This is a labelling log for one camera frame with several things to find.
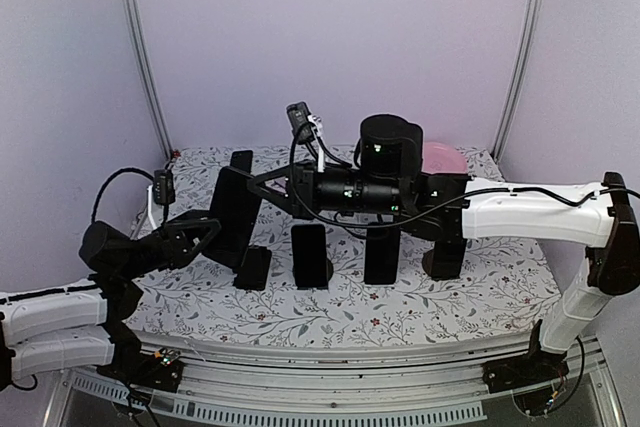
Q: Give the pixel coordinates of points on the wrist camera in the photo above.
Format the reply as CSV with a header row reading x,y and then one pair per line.
x,y
160,196
307,131

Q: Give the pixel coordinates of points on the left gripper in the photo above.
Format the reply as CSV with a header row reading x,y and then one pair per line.
x,y
174,244

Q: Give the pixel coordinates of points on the pink plastic plate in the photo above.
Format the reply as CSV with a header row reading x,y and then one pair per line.
x,y
442,158

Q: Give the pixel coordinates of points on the black phone blue edge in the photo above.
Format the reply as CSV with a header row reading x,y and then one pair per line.
x,y
382,256

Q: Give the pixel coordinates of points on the black phone teal edge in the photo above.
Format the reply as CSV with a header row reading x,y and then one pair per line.
x,y
309,256

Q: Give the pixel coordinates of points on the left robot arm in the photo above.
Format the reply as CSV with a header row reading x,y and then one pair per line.
x,y
83,323

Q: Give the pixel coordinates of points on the front aluminium rail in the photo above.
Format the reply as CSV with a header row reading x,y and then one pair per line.
x,y
424,385

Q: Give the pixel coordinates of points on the aluminium frame post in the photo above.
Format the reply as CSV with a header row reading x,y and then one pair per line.
x,y
135,27
525,46

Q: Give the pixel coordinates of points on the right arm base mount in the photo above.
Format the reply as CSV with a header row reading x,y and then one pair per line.
x,y
532,367

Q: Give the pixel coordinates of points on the small black phone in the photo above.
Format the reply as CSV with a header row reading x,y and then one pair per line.
x,y
242,160

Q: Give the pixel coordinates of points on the right aluminium frame post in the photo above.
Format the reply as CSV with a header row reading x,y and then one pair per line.
x,y
525,46

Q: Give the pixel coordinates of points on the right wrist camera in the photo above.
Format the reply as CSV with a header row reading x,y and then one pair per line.
x,y
307,131

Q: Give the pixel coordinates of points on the black folding phone stand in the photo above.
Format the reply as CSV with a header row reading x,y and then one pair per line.
x,y
252,275

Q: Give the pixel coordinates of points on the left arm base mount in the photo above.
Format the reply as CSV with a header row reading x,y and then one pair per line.
x,y
161,370

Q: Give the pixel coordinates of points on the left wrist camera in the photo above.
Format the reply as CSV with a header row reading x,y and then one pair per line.
x,y
160,196

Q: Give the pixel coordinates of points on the left aluminium frame post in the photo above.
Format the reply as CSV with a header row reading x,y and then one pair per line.
x,y
135,27

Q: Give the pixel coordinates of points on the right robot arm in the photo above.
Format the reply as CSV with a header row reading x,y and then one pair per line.
x,y
449,210

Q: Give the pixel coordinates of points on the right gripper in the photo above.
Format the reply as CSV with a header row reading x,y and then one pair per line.
x,y
303,182

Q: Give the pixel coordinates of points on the dark grey phone stand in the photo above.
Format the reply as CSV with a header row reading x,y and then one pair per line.
x,y
329,272

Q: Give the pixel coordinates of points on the floral patterned table mat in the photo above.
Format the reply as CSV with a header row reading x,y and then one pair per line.
x,y
505,286

